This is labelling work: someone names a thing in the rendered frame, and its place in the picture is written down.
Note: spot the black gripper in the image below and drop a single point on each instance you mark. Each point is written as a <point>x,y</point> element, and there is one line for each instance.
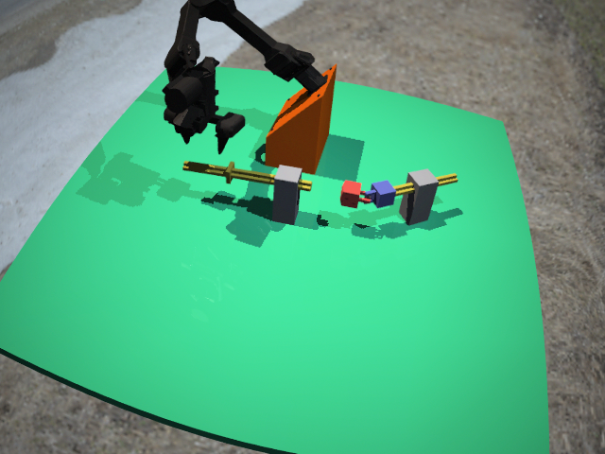
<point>227,126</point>

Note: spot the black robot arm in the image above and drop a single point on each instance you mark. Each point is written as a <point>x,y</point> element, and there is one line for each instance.
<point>187,84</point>

